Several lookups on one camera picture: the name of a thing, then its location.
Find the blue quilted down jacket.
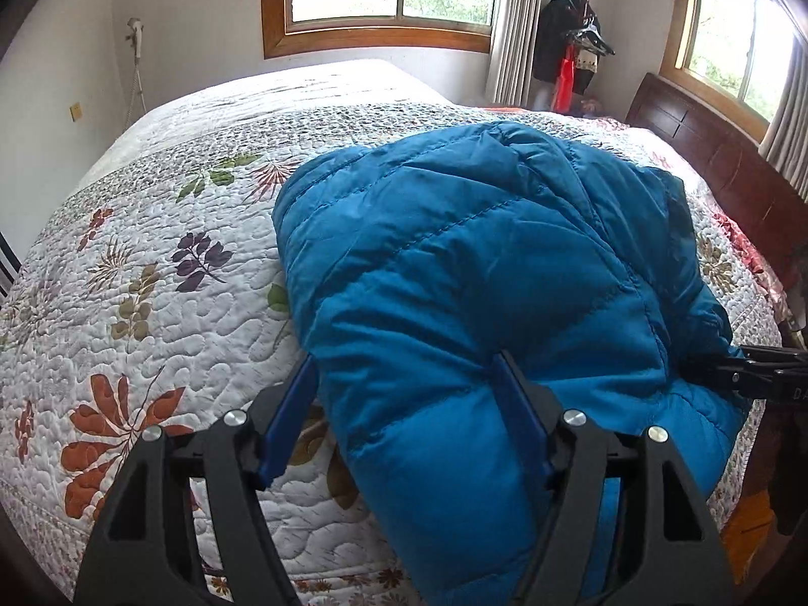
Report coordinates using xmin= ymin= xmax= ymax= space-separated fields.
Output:
xmin=273 ymin=122 xmax=748 ymax=604

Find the coat rack with clothes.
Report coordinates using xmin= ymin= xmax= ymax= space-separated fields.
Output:
xmin=533 ymin=0 xmax=615 ymax=114

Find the dark wooden headboard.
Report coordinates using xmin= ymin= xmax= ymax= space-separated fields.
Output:
xmin=626 ymin=73 xmax=808 ymax=289

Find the floral quilted bedspread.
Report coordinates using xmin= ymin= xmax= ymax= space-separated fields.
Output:
xmin=2 ymin=60 xmax=790 ymax=604

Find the white side window curtain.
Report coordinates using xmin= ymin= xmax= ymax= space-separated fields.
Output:
xmin=759 ymin=40 xmax=808 ymax=201

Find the wooden framed side window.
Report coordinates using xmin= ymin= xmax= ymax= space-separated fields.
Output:
xmin=660 ymin=0 xmax=796 ymax=142

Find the white pleated curtain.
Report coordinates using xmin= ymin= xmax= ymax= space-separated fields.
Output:
xmin=485 ymin=0 xmax=541 ymax=107

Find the white wall-mounted handset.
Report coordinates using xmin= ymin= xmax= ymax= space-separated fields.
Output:
xmin=126 ymin=18 xmax=148 ymax=125

